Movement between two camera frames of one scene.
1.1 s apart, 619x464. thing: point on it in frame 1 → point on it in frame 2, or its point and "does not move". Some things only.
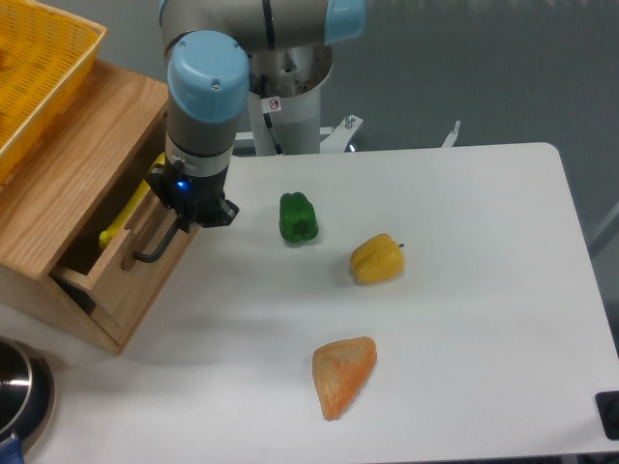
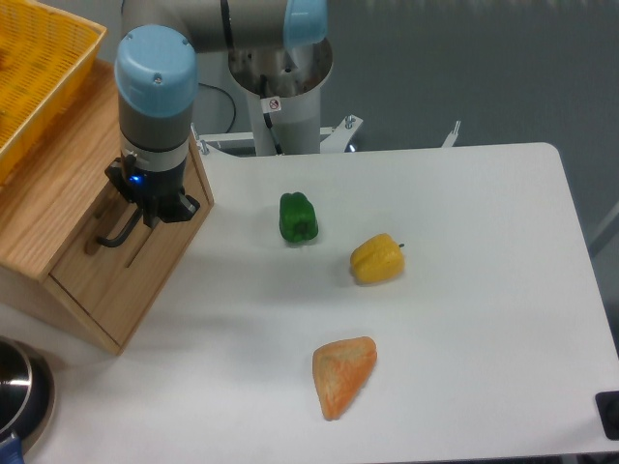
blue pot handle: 12,450 does not move
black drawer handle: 149,258 → 119,239
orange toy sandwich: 339,367 does not move
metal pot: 27,393 does not move
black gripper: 192,197 → 156,192
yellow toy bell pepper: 378,259 does not move
